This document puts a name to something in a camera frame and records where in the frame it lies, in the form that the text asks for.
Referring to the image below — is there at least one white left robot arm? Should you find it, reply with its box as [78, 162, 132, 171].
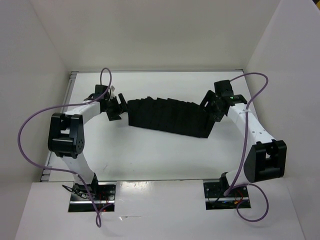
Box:
[48, 85, 128, 200]

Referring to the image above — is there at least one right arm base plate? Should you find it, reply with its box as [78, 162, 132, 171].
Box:
[203, 179, 251, 210]

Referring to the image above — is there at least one black pleated skirt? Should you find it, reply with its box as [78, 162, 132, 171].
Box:
[127, 96, 215, 138]

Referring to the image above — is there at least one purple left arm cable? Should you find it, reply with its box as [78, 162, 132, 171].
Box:
[16, 67, 113, 228]

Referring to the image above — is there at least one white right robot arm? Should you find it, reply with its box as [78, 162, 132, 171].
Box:
[200, 80, 287, 197]

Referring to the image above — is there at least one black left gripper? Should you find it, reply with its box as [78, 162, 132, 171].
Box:
[104, 93, 132, 121]

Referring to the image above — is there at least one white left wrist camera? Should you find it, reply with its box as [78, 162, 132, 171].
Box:
[109, 85, 115, 100]

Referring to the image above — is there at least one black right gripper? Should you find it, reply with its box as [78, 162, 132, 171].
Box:
[197, 89, 225, 123]

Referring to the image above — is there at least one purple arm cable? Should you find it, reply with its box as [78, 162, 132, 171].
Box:
[16, 67, 113, 228]
[223, 72, 270, 222]

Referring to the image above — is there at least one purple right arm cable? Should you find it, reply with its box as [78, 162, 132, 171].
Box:
[223, 72, 270, 222]

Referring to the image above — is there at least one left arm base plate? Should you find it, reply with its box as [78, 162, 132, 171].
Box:
[63, 182, 116, 213]

